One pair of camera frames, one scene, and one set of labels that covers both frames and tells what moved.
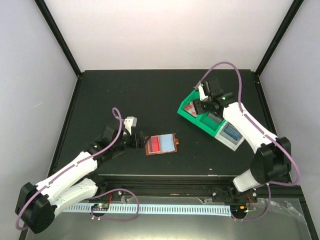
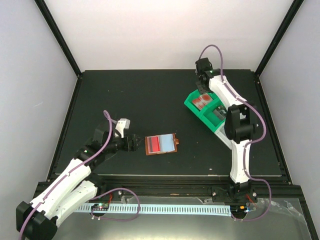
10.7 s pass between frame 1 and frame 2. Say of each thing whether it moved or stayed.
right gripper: moved
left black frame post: stayed
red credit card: stayed
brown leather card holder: stayed
